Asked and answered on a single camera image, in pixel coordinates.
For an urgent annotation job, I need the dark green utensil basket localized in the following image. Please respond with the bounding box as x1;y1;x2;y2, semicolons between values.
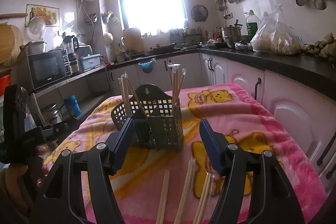
111;84;183;152

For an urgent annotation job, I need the green oil bottle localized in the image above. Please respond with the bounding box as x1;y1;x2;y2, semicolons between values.
244;10;260;37

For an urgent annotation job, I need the wrapped chopstick pair on blanket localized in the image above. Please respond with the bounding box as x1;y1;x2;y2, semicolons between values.
193;172;214;224

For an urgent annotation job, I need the plastic bag of food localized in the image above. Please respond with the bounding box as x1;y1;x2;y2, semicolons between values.
251;5;302;55

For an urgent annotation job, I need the grey storage box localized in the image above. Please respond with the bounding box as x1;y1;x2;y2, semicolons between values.
78;54;101;73

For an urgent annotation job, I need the bare wooden chopstick pair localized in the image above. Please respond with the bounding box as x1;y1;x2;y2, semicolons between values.
174;157;196;224

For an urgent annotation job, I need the blue hanging basin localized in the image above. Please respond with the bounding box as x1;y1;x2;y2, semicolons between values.
138;58;156;74

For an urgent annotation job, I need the wall fan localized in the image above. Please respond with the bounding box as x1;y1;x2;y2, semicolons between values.
191;5;209;23

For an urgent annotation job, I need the pink bear blanket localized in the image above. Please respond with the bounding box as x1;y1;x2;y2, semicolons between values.
43;82;329;224

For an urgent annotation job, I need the black microwave oven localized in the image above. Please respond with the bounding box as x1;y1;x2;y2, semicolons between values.
27;50;71;91

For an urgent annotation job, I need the steel cooking pot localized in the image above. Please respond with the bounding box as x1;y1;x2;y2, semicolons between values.
221;19;242;48

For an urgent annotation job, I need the blue tin can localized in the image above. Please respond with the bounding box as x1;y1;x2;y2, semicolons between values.
64;95;81;117

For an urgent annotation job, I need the fruit picture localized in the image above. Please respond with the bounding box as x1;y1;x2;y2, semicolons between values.
25;4;60;27

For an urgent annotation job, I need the left hand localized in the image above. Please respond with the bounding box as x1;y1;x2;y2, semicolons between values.
0;144;51;217

